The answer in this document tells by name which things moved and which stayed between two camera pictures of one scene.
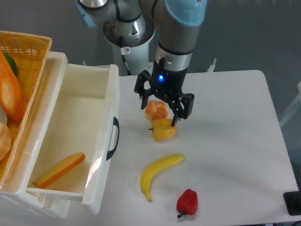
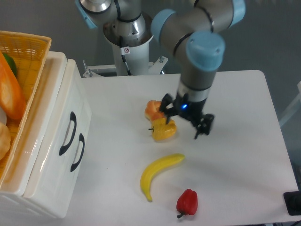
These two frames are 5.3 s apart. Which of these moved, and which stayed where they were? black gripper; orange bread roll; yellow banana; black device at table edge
Moved: black gripper
Stayed: black device at table edge; yellow banana; orange bread roll
